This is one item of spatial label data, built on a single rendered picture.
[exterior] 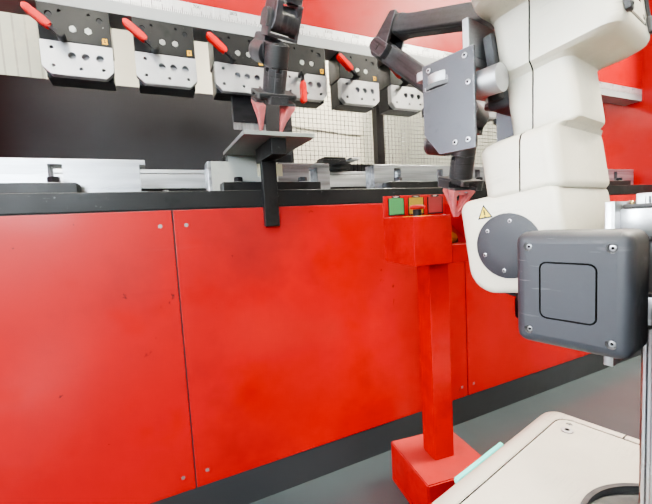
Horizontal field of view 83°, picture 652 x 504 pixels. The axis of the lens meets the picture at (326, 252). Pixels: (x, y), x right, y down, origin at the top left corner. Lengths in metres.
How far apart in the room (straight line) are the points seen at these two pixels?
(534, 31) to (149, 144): 1.36
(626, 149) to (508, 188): 2.11
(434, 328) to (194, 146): 1.19
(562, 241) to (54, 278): 0.96
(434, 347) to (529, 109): 0.62
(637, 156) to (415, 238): 1.96
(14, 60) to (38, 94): 1.92
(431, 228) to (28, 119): 1.42
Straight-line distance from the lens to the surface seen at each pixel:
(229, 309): 1.03
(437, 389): 1.09
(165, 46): 1.20
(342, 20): 1.42
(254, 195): 1.02
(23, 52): 3.68
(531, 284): 0.54
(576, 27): 0.69
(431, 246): 0.93
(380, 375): 1.28
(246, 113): 1.21
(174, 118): 1.70
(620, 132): 2.76
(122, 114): 1.70
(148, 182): 1.38
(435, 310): 1.02
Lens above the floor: 0.78
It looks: 5 degrees down
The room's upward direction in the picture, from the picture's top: 3 degrees counter-clockwise
